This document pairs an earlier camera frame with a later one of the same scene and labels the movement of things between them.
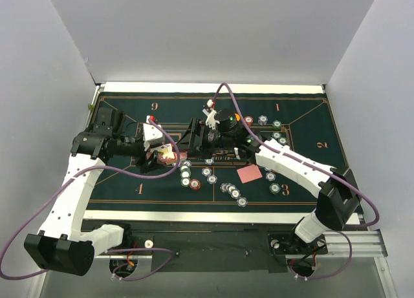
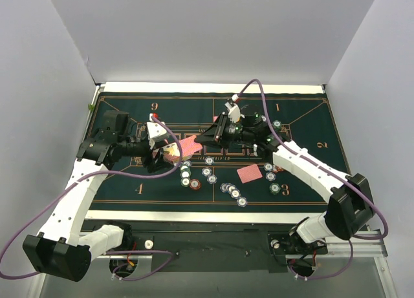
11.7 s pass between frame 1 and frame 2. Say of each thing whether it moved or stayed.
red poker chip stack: stayed
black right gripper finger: moved
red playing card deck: moved
